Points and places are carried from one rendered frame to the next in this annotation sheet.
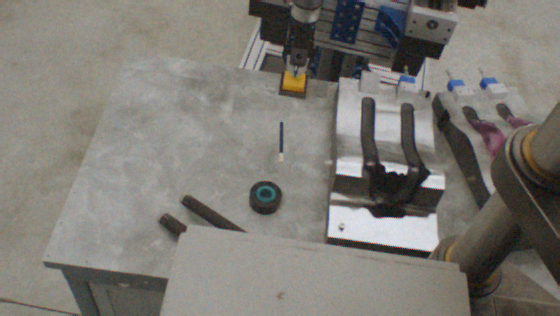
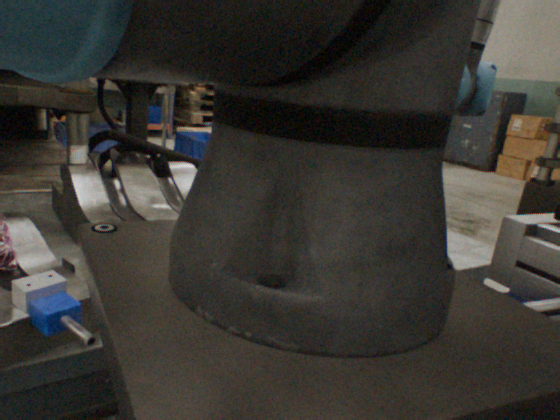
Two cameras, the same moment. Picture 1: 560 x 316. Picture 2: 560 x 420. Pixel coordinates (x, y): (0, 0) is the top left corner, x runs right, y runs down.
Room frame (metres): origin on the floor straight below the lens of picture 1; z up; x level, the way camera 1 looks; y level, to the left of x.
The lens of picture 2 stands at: (1.78, -0.51, 1.15)
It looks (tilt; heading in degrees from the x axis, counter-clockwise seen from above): 17 degrees down; 151
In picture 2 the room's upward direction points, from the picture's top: 6 degrees clockwise
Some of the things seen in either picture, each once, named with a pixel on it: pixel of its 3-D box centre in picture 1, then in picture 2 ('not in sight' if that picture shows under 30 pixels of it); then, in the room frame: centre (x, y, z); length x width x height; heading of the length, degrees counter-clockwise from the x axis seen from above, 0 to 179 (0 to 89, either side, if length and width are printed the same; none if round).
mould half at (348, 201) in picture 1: (383, 157); (146, 208); (0.93, -0.24, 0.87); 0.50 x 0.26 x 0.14; 3
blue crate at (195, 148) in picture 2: not in sight; (203, 146); (-2.62, 1.47, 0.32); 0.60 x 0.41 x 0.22; 5
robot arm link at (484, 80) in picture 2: not in sight; (446, 87); (1.31, 0.07, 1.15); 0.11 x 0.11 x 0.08; 33
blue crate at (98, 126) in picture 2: not in sight; (92, 136); (-2.86, 0.41, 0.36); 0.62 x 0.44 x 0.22; 89
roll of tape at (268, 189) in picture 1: (265, 197); not in sight; (0.78, 0.04, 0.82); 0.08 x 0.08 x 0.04
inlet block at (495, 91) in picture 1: (488, 83); not in sight; (1.31, -0.54, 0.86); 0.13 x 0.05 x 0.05; 20
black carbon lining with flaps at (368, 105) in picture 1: (392, 141); (145, 186); (0.95, -0.25, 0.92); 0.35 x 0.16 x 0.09; 3
